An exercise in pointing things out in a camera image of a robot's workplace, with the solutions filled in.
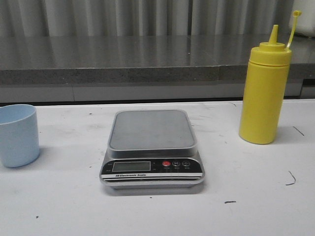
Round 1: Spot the white container in background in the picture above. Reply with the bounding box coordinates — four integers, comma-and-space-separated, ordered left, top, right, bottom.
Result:
289, 0, 315, 38

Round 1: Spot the grey stone counter shelf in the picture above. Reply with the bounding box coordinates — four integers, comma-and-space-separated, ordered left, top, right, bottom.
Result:
0, 33, 315, 103

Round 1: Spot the silver digital kitchen scale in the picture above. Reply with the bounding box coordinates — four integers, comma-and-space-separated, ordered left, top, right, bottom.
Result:
99, 109, 205, 189

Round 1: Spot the yellow squeeze bottle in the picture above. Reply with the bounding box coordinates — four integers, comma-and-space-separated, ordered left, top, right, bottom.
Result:
239, 10, 302, 145

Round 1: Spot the light blue plastic cup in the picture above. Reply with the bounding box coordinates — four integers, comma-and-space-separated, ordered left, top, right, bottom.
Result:
0, 104, 40, 168

